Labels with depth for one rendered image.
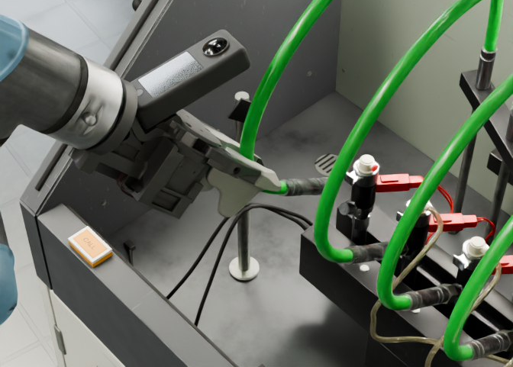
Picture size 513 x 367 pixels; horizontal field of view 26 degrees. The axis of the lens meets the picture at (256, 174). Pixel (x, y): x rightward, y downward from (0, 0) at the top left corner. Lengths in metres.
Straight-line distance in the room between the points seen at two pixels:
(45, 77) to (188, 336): 0.47
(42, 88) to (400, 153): 0.84
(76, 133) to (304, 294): 0.60
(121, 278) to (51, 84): 0.47
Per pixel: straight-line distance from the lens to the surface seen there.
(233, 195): 1.06
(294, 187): 1.15
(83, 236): 1.37
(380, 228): 1.35
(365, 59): 1.65
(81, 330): 1.53
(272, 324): 1.44
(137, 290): 1.33
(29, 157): 2.83
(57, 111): 0.93
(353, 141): 1.02
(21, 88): 0.91
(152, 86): 0.99
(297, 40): 1.01
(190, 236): 1.53
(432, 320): 1.28
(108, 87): 0.95
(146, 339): 1.33
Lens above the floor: 2.01
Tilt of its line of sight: 47 degrees down
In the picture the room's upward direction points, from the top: straight up
